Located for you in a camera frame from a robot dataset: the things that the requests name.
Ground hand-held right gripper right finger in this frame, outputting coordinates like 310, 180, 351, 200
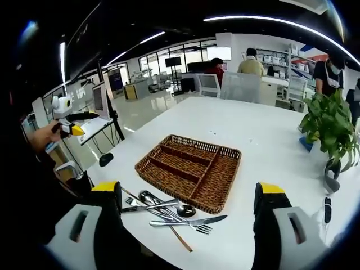
253, 182, 329, 270

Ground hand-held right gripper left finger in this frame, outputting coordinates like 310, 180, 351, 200
44, 181, 147, 270

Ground silver table knife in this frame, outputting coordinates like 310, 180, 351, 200
121, 199, 180, 213
148, 214, 228, 227

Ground brown wooden chopstick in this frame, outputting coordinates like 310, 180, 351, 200
120, 187, 194, 253

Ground brown wicker storage tray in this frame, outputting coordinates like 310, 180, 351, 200
134, 134, 242, 215

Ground white storage shelving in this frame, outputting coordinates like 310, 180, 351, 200
255, 47, 290, 79

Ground person's left hand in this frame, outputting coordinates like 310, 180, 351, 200
29, 121, 62, 154

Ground white side desk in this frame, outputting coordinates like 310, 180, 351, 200
78, 116, 115, 146

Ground black tripod stand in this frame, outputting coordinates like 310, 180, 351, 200
97, 58, 126, 141

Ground white armrest chair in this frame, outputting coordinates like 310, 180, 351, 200
55, 160, 85, 181

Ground person's black clothing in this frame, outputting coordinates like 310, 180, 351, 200
8, 112, 95, 254

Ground black computer mouse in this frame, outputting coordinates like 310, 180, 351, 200
98, 152, 114, 167

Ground dark blue banner stand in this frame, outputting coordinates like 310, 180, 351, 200
108, 69, 123, 91

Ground black handheld device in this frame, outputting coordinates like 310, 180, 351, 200
323, 196, 332, 224

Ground yellow grey cabinet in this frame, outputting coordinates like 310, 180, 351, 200
123, 80, 150, 101

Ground grey black plant pot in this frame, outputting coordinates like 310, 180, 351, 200
322, 157, 343, 195

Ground blue flat object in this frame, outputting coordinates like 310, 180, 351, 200
298, 136, 314, 152

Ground green potted plant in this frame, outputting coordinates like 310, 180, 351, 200
298, 89, 360, 174

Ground white mesh office chair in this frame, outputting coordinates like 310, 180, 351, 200
196, 73, 222, 98
286, 75, 309, 109

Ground grey backed office chair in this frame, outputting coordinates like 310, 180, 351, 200
220, 71, 262, 104

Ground ceiling light strip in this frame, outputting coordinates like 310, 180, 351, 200
204, 15, 360, 65

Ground ceiling air vent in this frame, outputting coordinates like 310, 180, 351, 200
281, 0, 330, 15

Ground white wall screen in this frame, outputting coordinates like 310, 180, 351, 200
206, 47, 232, 61

